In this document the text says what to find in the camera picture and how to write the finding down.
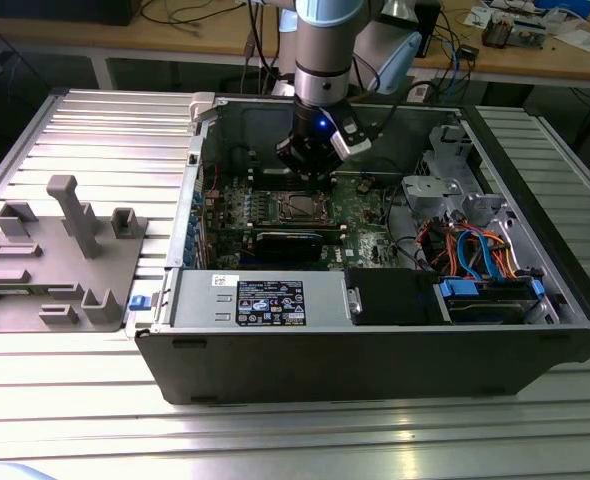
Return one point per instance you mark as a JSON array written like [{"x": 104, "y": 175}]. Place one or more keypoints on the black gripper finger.
[
  {"x": 331, "y": 169},
  {"x": 297, "y": 157}
]

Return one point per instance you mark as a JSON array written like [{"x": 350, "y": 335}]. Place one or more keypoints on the CPU with silver top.
[{"x": 301, "y": 204}]

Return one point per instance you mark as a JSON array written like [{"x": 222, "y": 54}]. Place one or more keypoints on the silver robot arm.
[{"x": 320, "y": 65}]

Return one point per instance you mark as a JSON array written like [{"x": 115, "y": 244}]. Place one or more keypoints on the CPU socket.
[{"x": 333, "y": 220}]

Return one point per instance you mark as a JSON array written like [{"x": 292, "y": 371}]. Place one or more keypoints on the green motherboard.
[{"x": 370, "y": 240}]

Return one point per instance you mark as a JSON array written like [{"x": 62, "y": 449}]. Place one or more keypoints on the black graphics card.
[{"x": 287, "y": 247}]

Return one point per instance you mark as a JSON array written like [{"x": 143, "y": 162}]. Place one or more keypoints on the metal drive cage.
[{"x": 427, "y": 187}]

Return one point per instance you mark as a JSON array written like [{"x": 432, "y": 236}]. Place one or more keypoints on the pale grey case latch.
[{"x": 200, "y": 107}]

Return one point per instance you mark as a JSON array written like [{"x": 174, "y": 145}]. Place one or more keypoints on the white tag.
[{"x": 419, "y": 91}]

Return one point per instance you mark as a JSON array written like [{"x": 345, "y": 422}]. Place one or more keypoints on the wooden desk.
[{"x": 185, "y": 40}]

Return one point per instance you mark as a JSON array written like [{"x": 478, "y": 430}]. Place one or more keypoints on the tall black box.
[{"x": 431, "y": 30}]

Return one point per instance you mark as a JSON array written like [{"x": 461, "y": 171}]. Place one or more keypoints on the grey power supply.
[{"x": 195, "y": 300}]

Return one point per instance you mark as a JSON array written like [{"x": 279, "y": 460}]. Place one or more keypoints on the hard disk in blue carrier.
[{"x": 457, "y": 291}]

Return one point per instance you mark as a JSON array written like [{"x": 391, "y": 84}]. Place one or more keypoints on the small black device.
[{"x": 470, "y": 52}]

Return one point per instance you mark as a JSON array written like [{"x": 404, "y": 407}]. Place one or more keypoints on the black PC case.
[{"x": 325, "y": 365}]

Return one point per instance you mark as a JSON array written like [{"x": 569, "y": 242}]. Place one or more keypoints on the copper heat sink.
[{"x": 497, "y": 32}]

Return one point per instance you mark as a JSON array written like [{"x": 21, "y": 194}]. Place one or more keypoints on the blue case latch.
[{"x": 137, "y": 305}]

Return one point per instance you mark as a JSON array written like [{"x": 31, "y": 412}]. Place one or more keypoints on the clear plastic box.
[{"x": 527, "y": 35}]

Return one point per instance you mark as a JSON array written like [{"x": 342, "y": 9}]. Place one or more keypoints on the grey parts rack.
[{"x": 75, "y": 300}]

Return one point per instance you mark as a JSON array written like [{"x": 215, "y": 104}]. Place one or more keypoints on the blue box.
[{"x": 565, "y": 5}]

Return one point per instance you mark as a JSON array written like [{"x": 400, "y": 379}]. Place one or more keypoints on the white papers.
[{"x": 582, "y": 40}]

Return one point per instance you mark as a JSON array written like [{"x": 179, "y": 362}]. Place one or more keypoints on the wide black box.
[{"x": 50, "y": 12}]

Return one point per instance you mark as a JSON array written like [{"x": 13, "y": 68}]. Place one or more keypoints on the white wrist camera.
[{"x": 351, "y": 142}]

